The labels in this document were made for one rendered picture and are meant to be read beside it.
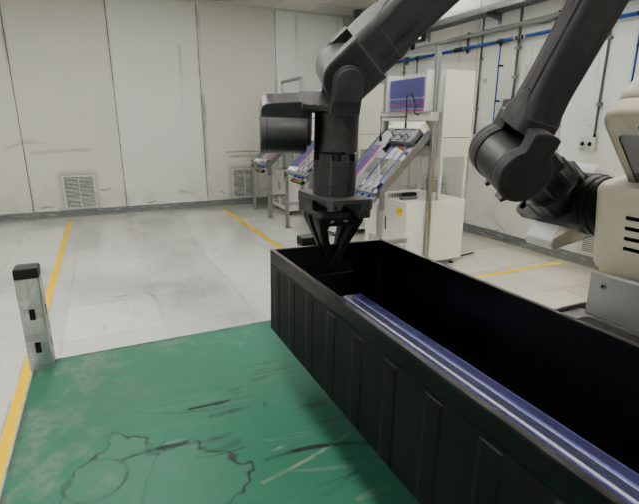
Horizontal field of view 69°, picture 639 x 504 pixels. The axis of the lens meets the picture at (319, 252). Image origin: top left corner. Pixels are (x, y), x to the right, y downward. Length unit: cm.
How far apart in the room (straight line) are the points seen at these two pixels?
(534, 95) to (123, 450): 64
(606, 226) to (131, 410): 65
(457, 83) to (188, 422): 396
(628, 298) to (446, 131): 365
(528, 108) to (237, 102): 710
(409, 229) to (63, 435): 373
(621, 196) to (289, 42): 750
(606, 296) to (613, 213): 11
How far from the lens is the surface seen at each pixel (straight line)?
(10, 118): 745
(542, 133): 66
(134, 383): 69
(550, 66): 67
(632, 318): 69
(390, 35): 57
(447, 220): 439
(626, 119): 62
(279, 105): 58
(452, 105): 428
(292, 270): 53
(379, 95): 556
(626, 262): 71
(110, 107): 739
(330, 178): 59
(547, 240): 78
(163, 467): 54
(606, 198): 70
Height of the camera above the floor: 129
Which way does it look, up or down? 16 degrees down
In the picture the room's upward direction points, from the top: straight up
